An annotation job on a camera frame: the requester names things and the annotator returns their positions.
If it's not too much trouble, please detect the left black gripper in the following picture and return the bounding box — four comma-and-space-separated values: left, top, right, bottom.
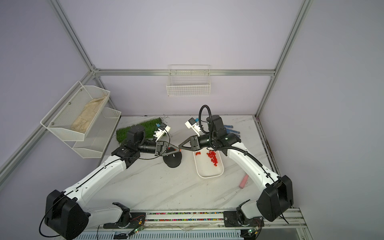
137, 141, 180, 157

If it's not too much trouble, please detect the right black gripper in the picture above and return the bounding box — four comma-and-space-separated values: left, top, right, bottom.
180, 133, 218, 152

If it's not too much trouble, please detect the black round screw base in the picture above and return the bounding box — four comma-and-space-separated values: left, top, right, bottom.
163, 152, 182, 168

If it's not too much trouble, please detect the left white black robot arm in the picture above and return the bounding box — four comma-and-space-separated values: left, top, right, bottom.
40, 124, 180, 240

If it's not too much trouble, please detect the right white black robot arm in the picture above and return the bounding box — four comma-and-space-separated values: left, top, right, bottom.
179, 115, 294, 222

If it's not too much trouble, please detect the pile of red sleeves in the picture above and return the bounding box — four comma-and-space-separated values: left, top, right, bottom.
195, 149, 219, 167

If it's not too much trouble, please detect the white plastic tray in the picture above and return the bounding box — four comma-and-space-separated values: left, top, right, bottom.
193, 150, 225, 179

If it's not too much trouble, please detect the green artificial grass mat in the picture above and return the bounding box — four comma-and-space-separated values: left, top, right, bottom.
116, 118, 163, 144

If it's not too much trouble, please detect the blue dotted work glove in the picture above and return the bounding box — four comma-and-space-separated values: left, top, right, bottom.
224, 125, 241, 137

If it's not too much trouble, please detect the lower white mesh shelf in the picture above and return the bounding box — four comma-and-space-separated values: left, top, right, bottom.
71, 107, 121, 159

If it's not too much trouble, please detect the white mesh shelf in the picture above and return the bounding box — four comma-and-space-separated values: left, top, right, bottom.
71, 107, 121, 159
41, 82, 110, 142

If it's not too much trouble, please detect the beige cloth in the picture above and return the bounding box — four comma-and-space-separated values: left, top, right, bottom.
71, 96, 107, 134

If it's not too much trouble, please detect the upper white mesh shelf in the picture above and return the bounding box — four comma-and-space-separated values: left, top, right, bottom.
41, 82, 110, 142

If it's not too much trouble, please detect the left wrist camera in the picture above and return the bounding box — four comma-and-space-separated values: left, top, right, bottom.
153, 124, 171, 142

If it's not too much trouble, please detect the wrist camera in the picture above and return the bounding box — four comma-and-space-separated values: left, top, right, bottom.
153, 124, 171, 142
185, 118, 202, 137

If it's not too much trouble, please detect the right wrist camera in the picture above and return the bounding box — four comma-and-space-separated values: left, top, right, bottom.
185, 118, 202, 137

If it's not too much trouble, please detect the white wire wall basket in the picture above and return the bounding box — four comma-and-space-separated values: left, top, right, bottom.
166, 65, 211, 97

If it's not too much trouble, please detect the pink purple handled tool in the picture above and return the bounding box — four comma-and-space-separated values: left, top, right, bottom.
239, 175, 249, 189

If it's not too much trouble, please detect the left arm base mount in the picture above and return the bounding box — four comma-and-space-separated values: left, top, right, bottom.
103, 202, 146, 229

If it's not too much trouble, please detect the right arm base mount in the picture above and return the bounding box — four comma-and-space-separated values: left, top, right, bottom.
223, 200, 265, 228

